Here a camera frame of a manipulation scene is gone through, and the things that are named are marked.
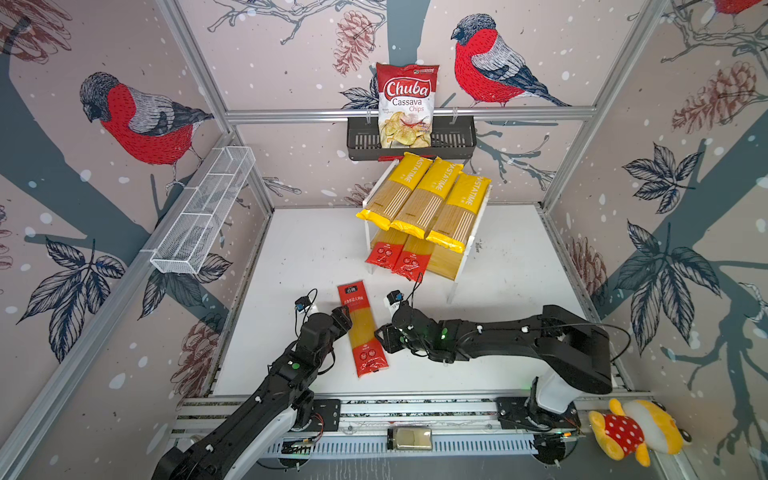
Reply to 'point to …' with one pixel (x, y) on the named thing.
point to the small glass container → (410, 438)
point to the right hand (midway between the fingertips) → (374, 341)
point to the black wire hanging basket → (451, 137)
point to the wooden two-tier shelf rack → (374, 188)
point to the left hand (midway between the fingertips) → (341, 312)
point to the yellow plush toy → (634, 428)
